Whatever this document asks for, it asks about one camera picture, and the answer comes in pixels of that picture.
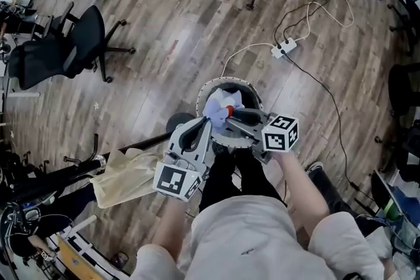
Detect cream yellow garment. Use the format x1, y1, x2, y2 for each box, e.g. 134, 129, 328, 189
90, 148, 167, 209

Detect person's white shirt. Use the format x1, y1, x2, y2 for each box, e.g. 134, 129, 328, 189
131, 195, 387, 280

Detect black stand with round base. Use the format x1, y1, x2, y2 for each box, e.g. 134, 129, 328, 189
0, 112, 196, 207

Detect person's black trousers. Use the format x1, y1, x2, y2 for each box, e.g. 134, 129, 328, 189
198, 147, 289, 214

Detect black power cable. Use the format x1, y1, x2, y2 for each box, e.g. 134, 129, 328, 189
282, 54, 362, 194

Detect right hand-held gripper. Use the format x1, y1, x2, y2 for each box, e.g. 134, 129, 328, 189
224, 107, 300, 164

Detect person's left forearm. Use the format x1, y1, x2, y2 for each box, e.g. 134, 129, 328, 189
152, 198, 198, 258

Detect lavender and white clothes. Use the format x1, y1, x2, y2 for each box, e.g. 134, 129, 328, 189
201, 88, 246, 128

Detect wooden desk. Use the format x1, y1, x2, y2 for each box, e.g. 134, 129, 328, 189
57, 234, 109, 280

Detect black office chair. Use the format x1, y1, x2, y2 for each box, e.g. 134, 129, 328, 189
8, 2, 136, 91
373, 121, 420, 184
388, 62, 420, 115

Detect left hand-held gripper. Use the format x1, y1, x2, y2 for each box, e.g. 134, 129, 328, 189
153, 117, 214, 203

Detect person's right forearm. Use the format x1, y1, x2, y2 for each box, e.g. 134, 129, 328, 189
272, 150, 331, 233

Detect white woven laundry basket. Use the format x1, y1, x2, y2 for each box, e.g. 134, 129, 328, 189
195, 76, 263, 149

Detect white power strip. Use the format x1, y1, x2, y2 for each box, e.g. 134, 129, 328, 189
271, 37, 298, 59

